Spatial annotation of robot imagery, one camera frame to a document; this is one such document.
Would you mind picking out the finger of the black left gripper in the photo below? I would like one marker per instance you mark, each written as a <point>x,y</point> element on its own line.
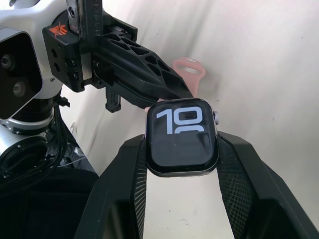
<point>139,64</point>
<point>132,93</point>

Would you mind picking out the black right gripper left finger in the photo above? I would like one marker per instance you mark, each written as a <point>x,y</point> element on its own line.
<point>117,189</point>

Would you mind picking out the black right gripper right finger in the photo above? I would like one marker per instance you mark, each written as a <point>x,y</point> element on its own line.
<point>259,194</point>

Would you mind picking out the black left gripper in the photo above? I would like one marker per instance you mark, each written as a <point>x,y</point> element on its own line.
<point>59,54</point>

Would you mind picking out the black square smartwatch body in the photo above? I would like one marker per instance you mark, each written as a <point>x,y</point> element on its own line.
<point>179,147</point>

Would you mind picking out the dark rounded robot body part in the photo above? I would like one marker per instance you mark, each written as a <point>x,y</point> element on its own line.
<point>42,206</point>

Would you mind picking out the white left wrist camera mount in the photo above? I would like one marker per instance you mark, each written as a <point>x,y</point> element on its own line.
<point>15,72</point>

